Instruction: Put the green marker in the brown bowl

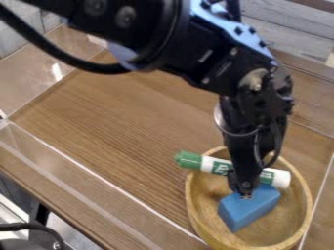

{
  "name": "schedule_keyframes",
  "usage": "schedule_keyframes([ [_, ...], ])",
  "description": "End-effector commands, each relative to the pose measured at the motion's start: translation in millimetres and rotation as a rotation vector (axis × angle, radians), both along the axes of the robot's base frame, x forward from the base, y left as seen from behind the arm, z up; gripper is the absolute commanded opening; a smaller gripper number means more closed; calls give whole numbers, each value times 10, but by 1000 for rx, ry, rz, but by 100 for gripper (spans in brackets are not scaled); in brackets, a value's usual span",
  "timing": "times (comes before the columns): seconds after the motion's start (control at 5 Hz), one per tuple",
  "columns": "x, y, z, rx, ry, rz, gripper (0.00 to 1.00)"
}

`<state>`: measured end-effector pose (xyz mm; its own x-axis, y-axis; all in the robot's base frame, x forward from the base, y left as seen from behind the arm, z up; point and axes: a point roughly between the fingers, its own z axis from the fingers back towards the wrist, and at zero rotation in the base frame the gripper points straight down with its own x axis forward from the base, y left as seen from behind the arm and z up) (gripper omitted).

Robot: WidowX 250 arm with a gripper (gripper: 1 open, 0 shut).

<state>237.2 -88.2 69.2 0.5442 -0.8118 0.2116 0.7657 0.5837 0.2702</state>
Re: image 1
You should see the clear acrylic tray wall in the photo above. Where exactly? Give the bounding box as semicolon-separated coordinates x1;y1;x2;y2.
0;10;334;250

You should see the black metal table leg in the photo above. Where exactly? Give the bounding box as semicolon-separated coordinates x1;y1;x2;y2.
32;203;50;226

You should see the green Expo marker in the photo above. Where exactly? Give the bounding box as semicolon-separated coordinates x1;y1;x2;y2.
175;150;293;188

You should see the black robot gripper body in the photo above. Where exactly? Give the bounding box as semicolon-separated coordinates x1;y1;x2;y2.
214;106;288;166

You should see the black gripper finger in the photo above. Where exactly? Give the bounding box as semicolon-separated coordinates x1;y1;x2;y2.
228;149;264;198

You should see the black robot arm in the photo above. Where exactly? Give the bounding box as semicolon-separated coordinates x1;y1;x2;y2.
0;0;296;196

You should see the blue foam block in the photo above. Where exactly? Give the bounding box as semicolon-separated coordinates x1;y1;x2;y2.
218;185;282;232

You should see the black cable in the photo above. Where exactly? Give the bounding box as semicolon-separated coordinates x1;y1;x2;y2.
0;223;67;250

